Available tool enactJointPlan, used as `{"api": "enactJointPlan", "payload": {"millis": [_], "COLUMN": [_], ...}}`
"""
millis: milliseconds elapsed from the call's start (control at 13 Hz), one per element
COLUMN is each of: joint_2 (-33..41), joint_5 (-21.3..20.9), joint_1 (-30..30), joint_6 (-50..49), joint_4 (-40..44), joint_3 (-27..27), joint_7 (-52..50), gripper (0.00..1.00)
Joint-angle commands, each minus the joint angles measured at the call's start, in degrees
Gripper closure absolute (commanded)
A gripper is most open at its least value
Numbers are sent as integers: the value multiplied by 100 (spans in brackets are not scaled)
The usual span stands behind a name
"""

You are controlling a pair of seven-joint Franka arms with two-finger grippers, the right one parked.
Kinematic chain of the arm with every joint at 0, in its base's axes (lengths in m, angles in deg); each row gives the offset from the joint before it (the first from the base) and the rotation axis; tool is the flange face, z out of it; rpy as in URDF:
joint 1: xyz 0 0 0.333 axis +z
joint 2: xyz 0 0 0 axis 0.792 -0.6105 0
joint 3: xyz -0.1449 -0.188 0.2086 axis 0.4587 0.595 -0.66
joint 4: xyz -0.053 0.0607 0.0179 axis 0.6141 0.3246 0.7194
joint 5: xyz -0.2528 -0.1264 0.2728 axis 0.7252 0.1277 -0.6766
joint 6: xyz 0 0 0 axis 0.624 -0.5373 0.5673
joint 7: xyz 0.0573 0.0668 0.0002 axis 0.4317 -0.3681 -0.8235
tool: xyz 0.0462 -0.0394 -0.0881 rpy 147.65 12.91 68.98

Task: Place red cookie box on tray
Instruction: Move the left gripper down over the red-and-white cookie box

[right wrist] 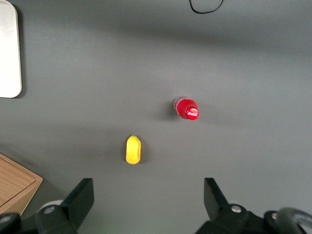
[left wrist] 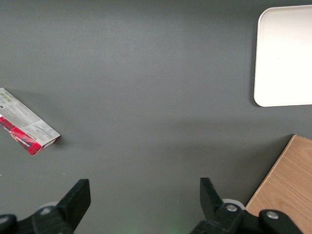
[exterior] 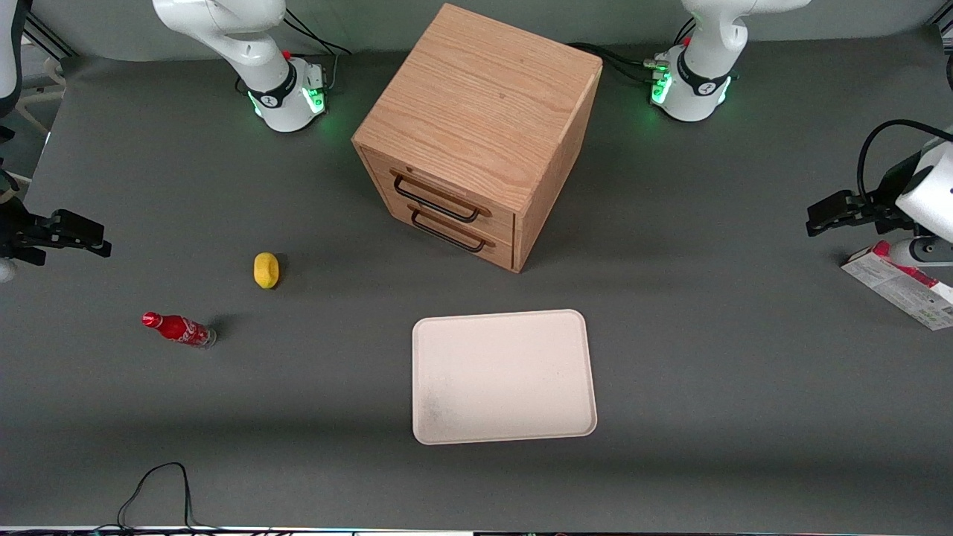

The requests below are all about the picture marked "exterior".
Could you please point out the wooden drawer cabinet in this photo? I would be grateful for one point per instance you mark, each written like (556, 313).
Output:
(484, 97)

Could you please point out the yellow lemon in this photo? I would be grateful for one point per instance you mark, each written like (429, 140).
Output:
(266, 269)

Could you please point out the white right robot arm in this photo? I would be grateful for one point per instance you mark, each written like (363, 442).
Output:
(246, 45)

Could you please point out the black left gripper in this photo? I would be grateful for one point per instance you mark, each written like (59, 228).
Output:
(877, 206)

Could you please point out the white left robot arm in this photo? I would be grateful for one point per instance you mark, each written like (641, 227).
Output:
(700, 82)

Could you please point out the red tartan cookie box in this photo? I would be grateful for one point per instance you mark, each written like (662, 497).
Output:
(897, 286)

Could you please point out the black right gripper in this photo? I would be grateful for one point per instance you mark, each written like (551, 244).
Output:
(16, 232)

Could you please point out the white metal frame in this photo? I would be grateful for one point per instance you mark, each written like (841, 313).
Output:
(37, 93)

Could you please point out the red cola bottle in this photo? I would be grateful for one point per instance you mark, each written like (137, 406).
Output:
(179, 328)

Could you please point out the wooden drawer front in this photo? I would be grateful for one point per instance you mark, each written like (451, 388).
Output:
(491, 251)
(447, 186)

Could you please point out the cream plastic tray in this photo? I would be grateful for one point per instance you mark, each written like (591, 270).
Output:
(502, 376)

